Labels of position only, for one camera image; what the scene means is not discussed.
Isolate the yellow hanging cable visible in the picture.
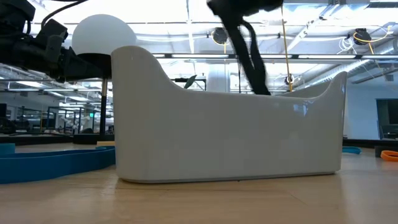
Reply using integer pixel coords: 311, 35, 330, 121
280, 6, 294, 93

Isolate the left camera black cable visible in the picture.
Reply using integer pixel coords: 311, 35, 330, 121
41, 0, 90, 27

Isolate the black hanging cable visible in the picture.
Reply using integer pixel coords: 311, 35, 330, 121
237, 57, 242, 94

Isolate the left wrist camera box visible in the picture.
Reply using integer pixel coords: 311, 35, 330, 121
37, 19, 68, 63

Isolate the small teal rubber band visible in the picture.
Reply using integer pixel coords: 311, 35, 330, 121
343, 146, 363, 155

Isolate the orange rubber band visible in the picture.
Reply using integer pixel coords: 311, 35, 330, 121
380, 150, 398, 162

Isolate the black ceiling light rail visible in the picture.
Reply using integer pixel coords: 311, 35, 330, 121
152, 53, 398, 60

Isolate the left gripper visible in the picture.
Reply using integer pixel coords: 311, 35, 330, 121
0, 33, 105, 81

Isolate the black table edge rail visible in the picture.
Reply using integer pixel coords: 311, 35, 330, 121
0, 133, 398, 149

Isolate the white globe table lamp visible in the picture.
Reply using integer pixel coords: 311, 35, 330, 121
71, 14, 137, 146

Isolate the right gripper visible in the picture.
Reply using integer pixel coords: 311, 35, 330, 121
206, 0, 284, 96

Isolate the black metal frame workcell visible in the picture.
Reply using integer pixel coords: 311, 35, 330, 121
46, 106, 96, 134

